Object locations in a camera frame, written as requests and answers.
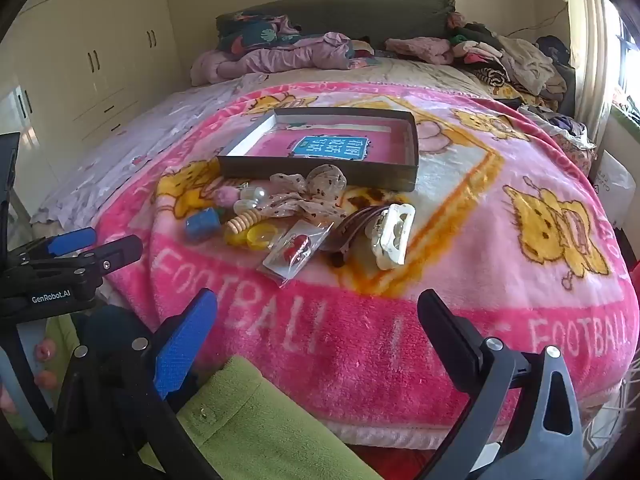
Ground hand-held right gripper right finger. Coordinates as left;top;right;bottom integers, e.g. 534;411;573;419
417;289;586;480

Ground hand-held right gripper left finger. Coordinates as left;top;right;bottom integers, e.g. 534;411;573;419
52;287;221;480

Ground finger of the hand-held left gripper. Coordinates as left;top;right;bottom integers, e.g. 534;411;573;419
10;227;97;261
30;235;143;281

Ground blue square hair accessory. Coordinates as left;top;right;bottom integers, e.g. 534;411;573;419
185;208;223;241

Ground white hair claw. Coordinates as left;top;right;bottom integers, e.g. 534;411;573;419
369;202;417;270

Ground pink pom-pom hair tie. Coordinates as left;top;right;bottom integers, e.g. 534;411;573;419
214;185;240;209

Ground yellow ring bracelet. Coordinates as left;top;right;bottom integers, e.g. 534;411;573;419
223;224;278;252

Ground beige spiral hair tie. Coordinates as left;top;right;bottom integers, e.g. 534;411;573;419
222;207;263;236

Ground red earrings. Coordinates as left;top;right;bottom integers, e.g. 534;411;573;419
262;219;333;288

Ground clear pearl hair clip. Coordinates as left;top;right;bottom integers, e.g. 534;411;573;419
234;184;273;216

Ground brown hair claw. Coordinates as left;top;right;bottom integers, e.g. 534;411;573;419
320;203;396;267

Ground polka dot fabric bow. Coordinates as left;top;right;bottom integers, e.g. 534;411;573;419
267;162;348;221

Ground shallow cardboard box pink inside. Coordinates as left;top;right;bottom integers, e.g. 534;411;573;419
216;106;420;193

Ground person's left hand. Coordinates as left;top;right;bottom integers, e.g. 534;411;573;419
0;339;57;416

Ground pink printed fleece blanket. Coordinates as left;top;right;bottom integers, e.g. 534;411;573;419
95;80;640;451

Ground lavender bed sheet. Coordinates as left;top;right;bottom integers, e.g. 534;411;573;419
30;74;268;226

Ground person's green clothing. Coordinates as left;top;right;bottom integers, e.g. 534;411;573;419
45;312;383;480

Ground cream wardrobe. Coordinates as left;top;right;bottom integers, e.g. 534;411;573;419
0;0;183;203

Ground white paper bag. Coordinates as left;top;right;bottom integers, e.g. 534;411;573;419
595;151;637;227

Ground floral bag of clothes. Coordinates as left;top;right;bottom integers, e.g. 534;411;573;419
520;104;598;181

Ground purple pink quilt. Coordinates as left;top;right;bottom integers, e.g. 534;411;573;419
190;30;357;87

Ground dark leaf-print blanket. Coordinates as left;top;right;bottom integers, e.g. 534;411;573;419
216;12;301;55

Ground beige bed sheet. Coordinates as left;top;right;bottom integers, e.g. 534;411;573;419
265;54;501;98

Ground pile of clothes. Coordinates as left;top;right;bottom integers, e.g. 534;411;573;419
447;10;581;111

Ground pink fuzzy garment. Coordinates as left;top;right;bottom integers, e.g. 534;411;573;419
385;36;456;65

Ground colourful printed pillow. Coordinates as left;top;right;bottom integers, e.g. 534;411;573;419
350;42;388;70

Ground cream curtain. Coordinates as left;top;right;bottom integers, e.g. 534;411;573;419
560;0;623;146

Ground white wire rack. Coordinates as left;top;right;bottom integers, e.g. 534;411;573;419
582;360;640;466

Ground thin wall cable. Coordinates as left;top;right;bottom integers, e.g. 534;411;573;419
500;2;571;38

